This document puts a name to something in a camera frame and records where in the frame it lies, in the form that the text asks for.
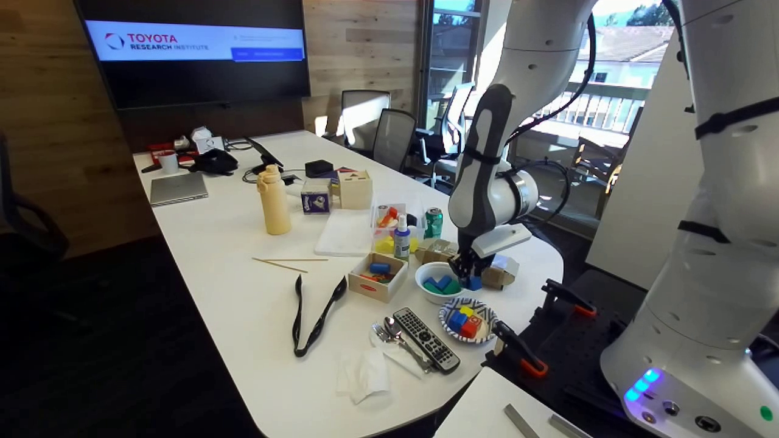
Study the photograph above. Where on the white ceramic bowl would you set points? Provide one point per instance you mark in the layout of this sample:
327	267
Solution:
437	280

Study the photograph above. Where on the wooden chopstick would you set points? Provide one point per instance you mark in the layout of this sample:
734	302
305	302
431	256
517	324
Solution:
279	264

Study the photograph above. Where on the black orange clamp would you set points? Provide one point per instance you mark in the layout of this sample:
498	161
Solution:
526	359

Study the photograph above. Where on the grey laptop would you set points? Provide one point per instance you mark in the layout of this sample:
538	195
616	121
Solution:
180	189

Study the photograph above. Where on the blue patterned paper bowl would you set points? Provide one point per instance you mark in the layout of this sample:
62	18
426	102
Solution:
481	312

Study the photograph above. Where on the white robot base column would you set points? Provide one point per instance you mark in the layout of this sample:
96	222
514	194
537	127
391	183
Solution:
683	365

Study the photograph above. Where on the white paper napkin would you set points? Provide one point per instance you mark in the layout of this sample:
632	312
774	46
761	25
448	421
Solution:
369	376

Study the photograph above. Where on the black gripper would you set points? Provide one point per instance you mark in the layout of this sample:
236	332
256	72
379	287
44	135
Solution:
466	264

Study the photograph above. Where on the blue block in white bowl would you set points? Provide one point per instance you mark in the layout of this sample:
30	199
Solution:
448	286

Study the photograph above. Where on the brown cardboard box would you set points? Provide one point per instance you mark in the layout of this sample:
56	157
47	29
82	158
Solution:
499	274

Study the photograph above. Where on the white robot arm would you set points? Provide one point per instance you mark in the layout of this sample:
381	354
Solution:
489	199

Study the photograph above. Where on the metal fork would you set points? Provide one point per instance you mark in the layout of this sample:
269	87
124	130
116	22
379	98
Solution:
391	336

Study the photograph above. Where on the grey black remote control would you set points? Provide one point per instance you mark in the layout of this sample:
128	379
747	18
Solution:
442	357

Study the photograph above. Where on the wall television screen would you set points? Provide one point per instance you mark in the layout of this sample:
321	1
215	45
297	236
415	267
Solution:
198	51

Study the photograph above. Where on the green soda can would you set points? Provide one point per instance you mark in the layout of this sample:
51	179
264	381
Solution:
435	222

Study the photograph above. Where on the white cutting board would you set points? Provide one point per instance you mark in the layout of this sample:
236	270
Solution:
346	231

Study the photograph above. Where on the red block in patterned bowl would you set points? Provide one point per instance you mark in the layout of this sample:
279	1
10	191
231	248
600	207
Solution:
472	327

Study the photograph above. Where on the metal spoon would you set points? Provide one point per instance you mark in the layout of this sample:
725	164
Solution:
393	329

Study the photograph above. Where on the grey office chair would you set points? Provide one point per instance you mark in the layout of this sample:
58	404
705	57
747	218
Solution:
393	138

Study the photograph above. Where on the green block in white bowl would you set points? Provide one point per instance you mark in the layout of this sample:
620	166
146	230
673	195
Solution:
431	286

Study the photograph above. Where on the cream plastic jug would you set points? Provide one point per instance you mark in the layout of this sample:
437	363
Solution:
355	189

